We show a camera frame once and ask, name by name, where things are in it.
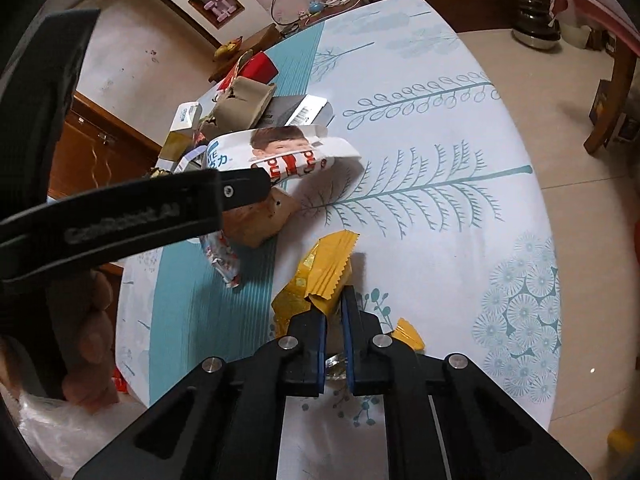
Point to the pink dumbbells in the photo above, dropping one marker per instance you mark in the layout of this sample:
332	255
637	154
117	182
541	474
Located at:
219	7

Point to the white plastic bag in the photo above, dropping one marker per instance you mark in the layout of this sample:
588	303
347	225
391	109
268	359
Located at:
60	440

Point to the brown paper piece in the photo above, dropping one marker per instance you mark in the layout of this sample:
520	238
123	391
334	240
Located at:
260	225

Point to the grey box with barcode label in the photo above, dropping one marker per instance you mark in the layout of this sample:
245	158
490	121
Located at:
287	107

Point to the white and yellow box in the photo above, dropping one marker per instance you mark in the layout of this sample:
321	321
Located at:
181	120

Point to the silver red foil wrapper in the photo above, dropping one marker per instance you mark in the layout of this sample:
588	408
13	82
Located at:
222	260

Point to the white wrapper with boy face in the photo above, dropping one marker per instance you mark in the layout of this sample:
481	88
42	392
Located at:
280	141

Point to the fruit bowl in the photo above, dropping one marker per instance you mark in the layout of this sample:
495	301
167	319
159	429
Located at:
226	49

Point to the red striped white wrapper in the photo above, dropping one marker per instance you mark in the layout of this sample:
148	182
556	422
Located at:
295	165

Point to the yellow foil snack wrapper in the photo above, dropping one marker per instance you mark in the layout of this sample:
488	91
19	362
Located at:
325	270

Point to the small blue toy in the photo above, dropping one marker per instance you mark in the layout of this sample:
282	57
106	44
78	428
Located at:
315	7

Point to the brown cardboard tray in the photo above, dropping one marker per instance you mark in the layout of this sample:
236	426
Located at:
240	105

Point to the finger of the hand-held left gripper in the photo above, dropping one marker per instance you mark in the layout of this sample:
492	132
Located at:
242	189

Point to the person's left hand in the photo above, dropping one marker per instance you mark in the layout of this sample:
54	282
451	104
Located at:
92	340

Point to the red snack wrapper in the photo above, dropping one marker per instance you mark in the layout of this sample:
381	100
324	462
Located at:
198	136

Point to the red box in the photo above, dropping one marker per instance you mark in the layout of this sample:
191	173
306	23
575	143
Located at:
260	67

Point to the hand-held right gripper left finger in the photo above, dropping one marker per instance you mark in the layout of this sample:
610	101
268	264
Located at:
316	355

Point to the white teal leaf-print tablecloth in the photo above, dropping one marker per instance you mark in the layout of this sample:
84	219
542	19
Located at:
425	110

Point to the pink cloth covered side table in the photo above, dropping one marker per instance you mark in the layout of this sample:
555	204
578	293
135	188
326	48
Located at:
605	5

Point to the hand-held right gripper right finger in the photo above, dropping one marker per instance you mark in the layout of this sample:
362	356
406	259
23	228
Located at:
350	345

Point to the dark metal pot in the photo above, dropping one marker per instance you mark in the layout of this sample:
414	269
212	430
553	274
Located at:
537	22

